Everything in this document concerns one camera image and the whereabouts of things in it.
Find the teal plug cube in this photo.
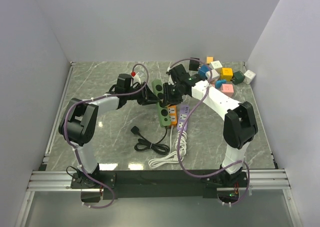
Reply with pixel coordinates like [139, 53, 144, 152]
[215, 79, 227, 89]

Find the pink plug cube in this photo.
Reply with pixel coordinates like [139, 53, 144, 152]
[220, 83, 234, 98]

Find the white plug cube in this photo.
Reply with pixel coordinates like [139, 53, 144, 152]
[209, 60, 223, 69]
[243, 69, 256, 85]

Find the white plug cube right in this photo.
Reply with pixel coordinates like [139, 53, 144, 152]
[243, 69, 256, 85]

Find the purple power strip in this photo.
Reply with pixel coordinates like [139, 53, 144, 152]
[177, 104, 190, 131]

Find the aluminium rail frame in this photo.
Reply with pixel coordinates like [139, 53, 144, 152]
[23, 62, 295, 227]

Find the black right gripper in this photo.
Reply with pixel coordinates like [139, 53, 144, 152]
[163, 82, 184, 107]

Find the white plug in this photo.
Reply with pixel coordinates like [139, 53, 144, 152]
[205, 69, 220, 82]

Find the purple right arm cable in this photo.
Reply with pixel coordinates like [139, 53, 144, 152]
[166, 58, 251, 206]

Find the yellow plug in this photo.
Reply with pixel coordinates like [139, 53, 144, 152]
[206, 56, 214, 64]

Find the dark green plug cube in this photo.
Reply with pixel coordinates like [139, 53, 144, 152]
[231, 71, 245, 85]

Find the orange power strip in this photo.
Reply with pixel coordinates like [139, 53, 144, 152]
[167, 105, 178, 127]

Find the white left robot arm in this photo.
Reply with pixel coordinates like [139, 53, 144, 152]
[58, 73, 160, 188]

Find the black plug cube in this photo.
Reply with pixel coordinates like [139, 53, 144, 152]
[188, 57, 200, 72]

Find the yellow plug cube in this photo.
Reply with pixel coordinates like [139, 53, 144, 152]
[220, 67, 234, 82]

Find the white coiled cable purple strip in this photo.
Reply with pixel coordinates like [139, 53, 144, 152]
[174, 130, 188, 161]

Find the black power cable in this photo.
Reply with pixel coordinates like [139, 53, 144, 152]
[130, 126, 171, 154]

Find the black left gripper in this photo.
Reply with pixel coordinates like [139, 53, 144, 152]
[125, 82, 159, 106]

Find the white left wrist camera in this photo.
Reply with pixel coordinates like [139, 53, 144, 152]
[131, 70, 145, 84]

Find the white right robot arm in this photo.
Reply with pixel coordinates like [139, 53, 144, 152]
[161, 63, 258, 187]

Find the white plug cube back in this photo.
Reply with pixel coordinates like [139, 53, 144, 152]
[209, 60, 223, 69]

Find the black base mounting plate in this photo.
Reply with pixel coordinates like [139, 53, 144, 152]
[70, 169, 249, 200]

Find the dark blue plug cube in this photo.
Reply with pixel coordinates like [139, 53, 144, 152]
[198, 65, 211, 79]

